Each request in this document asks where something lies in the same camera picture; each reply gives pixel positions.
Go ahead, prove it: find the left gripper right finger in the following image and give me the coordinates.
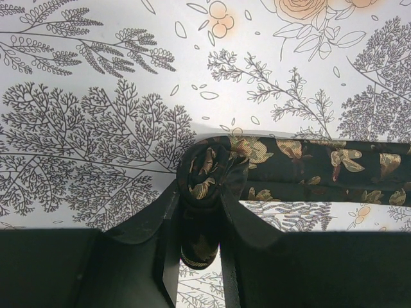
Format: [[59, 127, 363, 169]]
[[220, 189, 410, 307]]

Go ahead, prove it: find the black gold floral tie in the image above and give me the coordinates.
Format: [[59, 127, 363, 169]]
[[177, 136, 410, 270]]

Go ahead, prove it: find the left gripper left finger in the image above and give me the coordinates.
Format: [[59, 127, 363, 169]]
[[1, 183, 180, 307]]

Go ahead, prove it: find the floral patterned table mat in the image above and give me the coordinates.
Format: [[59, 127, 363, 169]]
[[1, 1, 410, 307]]

